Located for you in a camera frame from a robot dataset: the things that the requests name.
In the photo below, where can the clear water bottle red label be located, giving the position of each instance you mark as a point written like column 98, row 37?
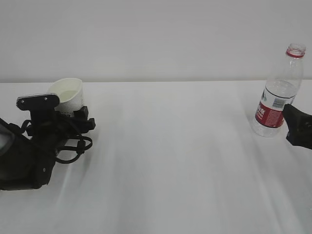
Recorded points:
column 281, row 88

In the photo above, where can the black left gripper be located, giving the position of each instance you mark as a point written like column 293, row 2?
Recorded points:
column 49, row 137

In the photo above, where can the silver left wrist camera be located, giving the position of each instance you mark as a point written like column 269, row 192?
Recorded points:
column 40, row 106

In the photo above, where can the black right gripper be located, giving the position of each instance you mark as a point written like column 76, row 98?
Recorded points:
column 299, row 125

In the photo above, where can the white paper cup green logo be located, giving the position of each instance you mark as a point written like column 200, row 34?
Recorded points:
column 70, row 94

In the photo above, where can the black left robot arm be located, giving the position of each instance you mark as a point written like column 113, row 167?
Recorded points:
column 20, row 171

